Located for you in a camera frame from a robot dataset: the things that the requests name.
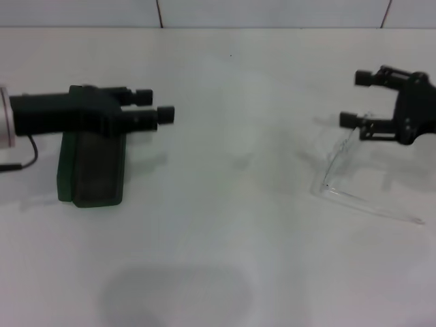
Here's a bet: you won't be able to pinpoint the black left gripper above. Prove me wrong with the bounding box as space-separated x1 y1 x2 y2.
10 85 175 137

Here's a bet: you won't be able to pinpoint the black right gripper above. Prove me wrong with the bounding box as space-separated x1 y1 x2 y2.
339 65 436 146

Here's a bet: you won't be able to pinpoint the green glasses case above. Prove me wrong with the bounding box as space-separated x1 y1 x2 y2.
56 84 129 208

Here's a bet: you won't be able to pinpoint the clear plastic glasses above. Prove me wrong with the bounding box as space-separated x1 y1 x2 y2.
309 110 426 225

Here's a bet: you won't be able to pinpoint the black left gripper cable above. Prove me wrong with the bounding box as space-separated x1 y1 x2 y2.
0 135 39 172

